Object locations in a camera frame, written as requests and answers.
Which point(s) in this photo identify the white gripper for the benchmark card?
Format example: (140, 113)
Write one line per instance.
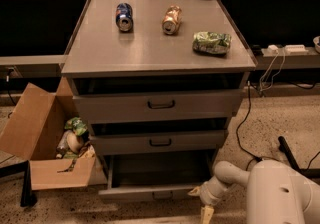
(207, 195)

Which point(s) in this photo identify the grey bottom drawer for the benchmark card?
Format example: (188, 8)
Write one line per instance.
(155, 176)

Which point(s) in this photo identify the grey drawer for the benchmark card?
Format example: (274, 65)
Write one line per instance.
(159, 106)
(157, 142)
(155, 176)

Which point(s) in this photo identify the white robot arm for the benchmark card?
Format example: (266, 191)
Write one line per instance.
(275, 193)

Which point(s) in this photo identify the grey middle drawer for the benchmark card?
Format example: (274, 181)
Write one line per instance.
(157, 142)

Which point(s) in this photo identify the grey top drawer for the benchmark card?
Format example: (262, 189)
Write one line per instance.
(159, 106)

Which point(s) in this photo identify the grey drawer cabinet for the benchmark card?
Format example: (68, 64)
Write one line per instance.
(104, 60)

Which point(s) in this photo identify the black stand leg right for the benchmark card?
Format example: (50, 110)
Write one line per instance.
(311, 173)

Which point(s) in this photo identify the black stand leg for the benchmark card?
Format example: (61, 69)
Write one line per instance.
(311, 173)
(28, 198)

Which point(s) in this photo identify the white round object in box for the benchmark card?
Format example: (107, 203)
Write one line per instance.
(75, 142)

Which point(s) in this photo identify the green snack bag in box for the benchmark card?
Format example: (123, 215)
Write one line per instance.
(76, 125)

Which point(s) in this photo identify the green chip bag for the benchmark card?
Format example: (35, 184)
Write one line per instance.
(211, 43)

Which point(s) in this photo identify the white charger plug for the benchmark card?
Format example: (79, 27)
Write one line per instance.
(272, 48)

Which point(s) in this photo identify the black stand leg left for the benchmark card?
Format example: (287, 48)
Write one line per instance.
(28, 198)

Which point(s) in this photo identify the white power strip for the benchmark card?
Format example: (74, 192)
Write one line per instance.
(295, 49)

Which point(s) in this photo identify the brown cardboard box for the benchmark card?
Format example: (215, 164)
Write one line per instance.
(33, 132)

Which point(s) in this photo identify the orange soda can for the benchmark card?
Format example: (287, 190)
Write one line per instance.
(172, 20)

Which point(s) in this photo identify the blue soda can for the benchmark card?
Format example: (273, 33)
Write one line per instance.
(124, 17)

